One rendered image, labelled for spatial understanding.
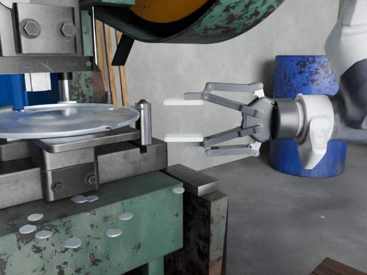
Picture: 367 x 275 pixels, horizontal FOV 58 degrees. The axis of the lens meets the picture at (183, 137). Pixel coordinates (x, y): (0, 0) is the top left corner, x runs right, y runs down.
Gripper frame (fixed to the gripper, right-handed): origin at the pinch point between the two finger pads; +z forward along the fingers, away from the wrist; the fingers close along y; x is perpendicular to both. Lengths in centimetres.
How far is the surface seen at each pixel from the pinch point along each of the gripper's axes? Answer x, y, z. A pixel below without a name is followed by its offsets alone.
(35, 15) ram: -0.3, 17.9, 24.1
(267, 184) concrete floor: -158, -82, -59
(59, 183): 6.4, -9.4, 20.5
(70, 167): 4.6, -7.3, 19.2
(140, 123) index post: -9.1, -2.7, 8.5
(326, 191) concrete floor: -146, -82, -96
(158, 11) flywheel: -33.7, 21.4, 5.8
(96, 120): 2.5, 0.4, 14.5
